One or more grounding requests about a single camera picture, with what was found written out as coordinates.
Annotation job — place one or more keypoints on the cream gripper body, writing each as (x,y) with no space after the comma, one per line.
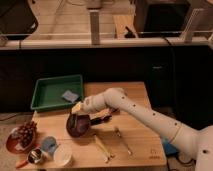
(77,109)

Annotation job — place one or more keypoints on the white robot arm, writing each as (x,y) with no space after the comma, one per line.
(197,144)

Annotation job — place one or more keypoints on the purple bowl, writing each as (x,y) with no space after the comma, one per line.
(75,130)

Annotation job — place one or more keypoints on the grey blue sponge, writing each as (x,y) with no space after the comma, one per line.
(70,96)

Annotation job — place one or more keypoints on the green plastic tray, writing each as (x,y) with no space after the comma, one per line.
(48,92)

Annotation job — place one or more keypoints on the blue cup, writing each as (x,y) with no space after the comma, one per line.
(49,145)

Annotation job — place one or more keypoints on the silver fork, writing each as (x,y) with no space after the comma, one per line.
(119,135)

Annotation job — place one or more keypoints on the bunch of red grapes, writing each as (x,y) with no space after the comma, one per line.
(26,133)

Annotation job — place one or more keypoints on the wooden chopstick pair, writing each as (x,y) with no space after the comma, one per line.
(108,155)

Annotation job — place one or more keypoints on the metal measuring cup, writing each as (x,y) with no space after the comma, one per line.
(35,156)

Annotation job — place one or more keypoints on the blue object on floor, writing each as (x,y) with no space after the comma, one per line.
(169,149)

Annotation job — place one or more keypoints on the black chair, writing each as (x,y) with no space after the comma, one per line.
(17,17)

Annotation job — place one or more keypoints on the black box background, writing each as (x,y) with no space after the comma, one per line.
(160,18)

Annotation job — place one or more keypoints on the black handled tool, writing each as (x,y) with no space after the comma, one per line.
(104,118)

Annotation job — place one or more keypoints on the grey metal post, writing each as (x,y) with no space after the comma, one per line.
(94,27)

